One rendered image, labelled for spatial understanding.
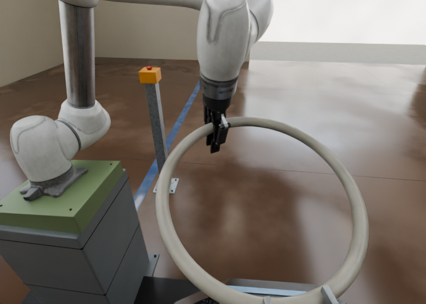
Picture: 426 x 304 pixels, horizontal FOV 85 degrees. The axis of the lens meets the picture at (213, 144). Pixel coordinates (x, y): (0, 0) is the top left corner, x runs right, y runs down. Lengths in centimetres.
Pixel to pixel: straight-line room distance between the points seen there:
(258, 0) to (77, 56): 64
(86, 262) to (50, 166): 39
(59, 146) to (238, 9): 82
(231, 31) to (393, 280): 186
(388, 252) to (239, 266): 106
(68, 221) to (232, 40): 79
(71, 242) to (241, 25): 89
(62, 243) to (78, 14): 78
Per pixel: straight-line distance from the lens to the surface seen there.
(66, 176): 110
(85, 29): 96
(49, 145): 103
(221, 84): 53
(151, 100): 178
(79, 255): 109
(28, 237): 114
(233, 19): 46
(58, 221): 101
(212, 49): 48
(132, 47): 728
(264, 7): 61
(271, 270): 178
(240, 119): 70
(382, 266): 208
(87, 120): 109
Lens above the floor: 152
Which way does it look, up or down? 33 degrees down
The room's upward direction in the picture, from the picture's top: straight up
